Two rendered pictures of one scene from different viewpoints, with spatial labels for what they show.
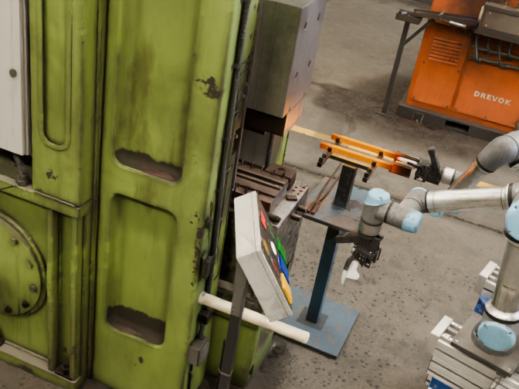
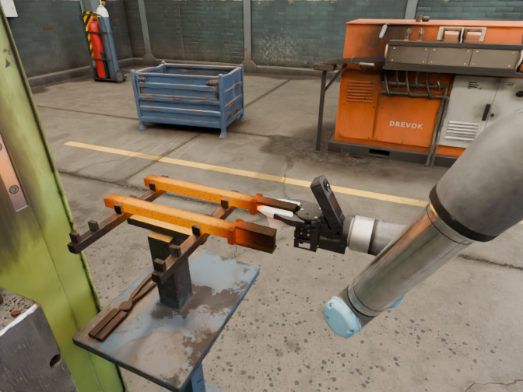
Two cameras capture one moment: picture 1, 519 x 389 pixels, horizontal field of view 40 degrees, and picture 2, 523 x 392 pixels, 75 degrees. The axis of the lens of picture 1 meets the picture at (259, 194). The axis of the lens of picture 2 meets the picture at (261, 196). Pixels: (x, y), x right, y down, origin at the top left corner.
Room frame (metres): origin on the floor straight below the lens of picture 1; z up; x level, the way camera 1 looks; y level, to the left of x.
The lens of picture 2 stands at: (2.23, -0.66, 1.41)
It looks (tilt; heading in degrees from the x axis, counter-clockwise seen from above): 29 degrees down; 5
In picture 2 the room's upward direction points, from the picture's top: straight up
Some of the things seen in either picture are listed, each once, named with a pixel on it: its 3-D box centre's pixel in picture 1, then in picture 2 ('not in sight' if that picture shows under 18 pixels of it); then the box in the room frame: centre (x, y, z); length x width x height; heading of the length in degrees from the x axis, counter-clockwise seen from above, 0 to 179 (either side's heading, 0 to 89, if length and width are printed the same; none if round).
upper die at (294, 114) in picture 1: (243, 100); not in sight; (2.50, 0.12, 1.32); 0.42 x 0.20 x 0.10; 73
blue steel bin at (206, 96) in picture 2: not in sight; (191, 96); (6.59, 0.64, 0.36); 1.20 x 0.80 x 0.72; 79
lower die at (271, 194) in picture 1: (231, 180); not in sight; (2.50, 0.12, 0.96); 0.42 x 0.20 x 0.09; 73
